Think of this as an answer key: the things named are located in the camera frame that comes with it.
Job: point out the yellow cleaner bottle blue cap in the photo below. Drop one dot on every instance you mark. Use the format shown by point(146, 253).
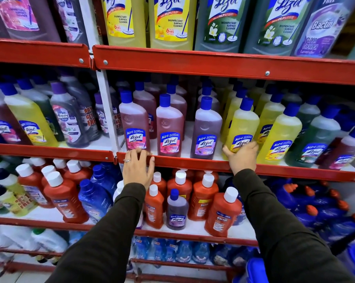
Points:
point(242, 126)
point(30, 120)

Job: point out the person's left forearm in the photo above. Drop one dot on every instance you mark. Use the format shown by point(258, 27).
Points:
point(106, 232)

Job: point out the large yellow cleaner bottle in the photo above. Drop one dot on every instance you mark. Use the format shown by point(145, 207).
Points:
point(171, 23)
point(124, 20)

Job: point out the pink cleaner bottle blue cap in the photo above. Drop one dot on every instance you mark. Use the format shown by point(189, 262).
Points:
point(134, 123)
point(169, 126)
point(146, 104)
point(179, 103)

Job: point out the blue liquid bottle blue cap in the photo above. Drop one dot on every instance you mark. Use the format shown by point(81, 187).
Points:
point(104, 176)
point(93, 200)

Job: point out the large lavender floor cleaner bottle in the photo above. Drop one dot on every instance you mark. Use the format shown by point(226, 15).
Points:
point(321, 29)

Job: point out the large dark bottle white label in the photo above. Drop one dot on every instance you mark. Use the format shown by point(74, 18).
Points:
point(70, 20)

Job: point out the row of clear blue bottles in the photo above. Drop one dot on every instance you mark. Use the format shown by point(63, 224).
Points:
point(189, 250)

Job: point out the group of blue bottles orange caps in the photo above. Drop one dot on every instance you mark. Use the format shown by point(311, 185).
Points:
point(319, 209)

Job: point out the blue plastic container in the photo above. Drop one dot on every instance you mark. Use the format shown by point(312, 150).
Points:
point(257, 272)

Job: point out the person's left thumb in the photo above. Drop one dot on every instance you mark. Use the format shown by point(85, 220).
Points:
point(151, 169)

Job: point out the pale yellow bottle dark cap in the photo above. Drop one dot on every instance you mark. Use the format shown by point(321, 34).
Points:
point(0, 200)
point(17, 191)

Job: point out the person's right forearm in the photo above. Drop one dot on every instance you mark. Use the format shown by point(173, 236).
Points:
point(283, 232)

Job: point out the small purple cleaner bottle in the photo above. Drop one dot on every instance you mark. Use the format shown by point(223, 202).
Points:
point(177, 212)

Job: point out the person's left middle finger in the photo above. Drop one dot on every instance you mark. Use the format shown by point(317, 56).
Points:
point(135, 156)

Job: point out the white shelf upright post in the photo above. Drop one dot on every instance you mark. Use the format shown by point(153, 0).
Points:
point(105, 94)

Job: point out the white bottle green cap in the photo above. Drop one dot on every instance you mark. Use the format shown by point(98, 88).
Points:
point(49, 240)

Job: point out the red metal shelf rail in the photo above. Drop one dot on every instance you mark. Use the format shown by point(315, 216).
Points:
point(171, 234)
point(48, 152)
point(224, 64)
point(195, 165)
point(39, 53)

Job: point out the row of yellow cleaner bottles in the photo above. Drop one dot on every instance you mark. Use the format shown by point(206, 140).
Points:
point(279, 132)

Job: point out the brown cleaner bottle blue cap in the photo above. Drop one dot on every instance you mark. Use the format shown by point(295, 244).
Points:
point(2, 120)
point(347, 150)

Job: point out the large bottle pink label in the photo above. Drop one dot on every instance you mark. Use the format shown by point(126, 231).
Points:
point(27, 17)

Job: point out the large green cleaner bottle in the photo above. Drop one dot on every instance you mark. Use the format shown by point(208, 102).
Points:
point(277, 26)
point(221, 23)

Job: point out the person's right thumb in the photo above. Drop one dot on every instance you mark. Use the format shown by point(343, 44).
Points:
point(227, 151)

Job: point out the grey cleaner bottle purple cap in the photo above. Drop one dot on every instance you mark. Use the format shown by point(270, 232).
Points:
point(67, 120)
point(101, 114)
point(83, 106)

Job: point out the group of orange bottles white caps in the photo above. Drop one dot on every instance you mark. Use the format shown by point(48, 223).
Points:
point(62, 197)
point(201, 200)

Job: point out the purple cleaner bottle blue cap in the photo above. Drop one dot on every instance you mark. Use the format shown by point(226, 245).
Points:
point(206, 129)
point(211, 98)

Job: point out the person's right hand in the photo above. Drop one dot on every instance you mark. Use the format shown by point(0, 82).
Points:
point(243, 157)

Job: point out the person's left hand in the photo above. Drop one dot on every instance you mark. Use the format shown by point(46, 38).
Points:
point(136, 170)

